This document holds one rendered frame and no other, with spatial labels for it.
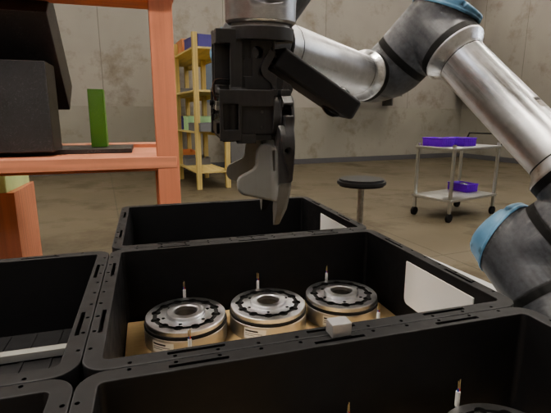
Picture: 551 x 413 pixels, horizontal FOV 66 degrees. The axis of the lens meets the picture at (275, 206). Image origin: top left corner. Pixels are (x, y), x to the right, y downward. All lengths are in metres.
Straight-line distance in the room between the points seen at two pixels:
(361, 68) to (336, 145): 9.73
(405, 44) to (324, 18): 9.66
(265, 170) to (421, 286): 0.26
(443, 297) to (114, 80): 8.75
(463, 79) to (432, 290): 0.40
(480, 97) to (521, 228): 0.22
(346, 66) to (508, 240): 0.38
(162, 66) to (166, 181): 0.49
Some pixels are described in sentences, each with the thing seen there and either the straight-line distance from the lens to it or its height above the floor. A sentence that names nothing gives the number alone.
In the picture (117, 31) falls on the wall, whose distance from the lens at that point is 9.21.
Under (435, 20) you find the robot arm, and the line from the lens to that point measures 0.86.
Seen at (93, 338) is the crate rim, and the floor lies 0.93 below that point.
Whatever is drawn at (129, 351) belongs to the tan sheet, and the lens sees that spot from 0.57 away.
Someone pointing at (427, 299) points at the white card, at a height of 0.88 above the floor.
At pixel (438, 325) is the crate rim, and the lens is 0.41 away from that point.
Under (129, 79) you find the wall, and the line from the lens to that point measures 9.12.
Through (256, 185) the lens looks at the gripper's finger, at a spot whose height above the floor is 1.04.
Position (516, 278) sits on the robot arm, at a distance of 0.75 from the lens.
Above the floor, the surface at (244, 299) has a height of 0.86.
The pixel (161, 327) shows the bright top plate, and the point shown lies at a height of 0.86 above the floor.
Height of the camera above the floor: 1.11
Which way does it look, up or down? 12 degrees down
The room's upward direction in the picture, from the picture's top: straight up
